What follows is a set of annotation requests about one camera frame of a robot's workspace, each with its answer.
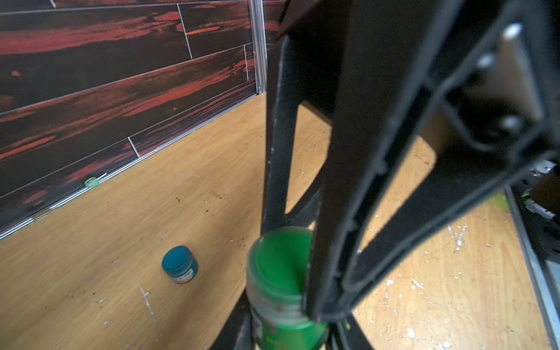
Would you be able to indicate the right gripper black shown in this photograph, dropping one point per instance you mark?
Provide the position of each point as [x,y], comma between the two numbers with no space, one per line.
[439,104]

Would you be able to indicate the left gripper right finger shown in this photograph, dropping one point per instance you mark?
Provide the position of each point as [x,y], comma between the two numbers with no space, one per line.
[348,335]

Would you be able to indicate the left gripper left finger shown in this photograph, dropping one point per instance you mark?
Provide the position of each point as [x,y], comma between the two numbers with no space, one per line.
[237,331]

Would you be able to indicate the green paint jar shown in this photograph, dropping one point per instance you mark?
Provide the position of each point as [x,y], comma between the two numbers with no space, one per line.
[276,270]

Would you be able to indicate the blue paint jar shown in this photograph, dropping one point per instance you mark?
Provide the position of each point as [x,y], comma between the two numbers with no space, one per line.
[180,264]

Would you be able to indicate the front aluminium rail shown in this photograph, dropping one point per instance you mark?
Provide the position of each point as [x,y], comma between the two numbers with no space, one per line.
[542,278]

